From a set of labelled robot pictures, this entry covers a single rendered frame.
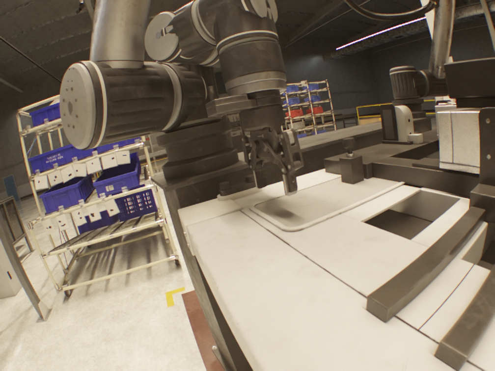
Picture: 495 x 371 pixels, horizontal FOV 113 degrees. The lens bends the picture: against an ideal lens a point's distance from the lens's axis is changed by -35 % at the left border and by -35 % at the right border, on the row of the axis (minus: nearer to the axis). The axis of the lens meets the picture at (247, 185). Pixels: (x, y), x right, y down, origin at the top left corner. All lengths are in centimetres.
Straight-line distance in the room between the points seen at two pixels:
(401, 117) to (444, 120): 39
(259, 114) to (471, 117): 36
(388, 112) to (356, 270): 68
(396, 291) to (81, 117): 56
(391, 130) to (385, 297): 72
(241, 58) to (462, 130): 39
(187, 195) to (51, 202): 166
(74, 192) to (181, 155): 150
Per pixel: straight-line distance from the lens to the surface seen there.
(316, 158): 90
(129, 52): 58
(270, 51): 41
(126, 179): 203
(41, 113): 237
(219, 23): 44
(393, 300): 23
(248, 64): 39
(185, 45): 50
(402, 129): 87
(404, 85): 180
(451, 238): 33
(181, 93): 66
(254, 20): 42
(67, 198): 214
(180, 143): 70
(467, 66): 67
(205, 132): 69
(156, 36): 54
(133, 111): 56
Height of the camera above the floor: 101
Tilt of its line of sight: 14 degrees down
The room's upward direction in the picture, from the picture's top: 11 degrees counter-clockwise
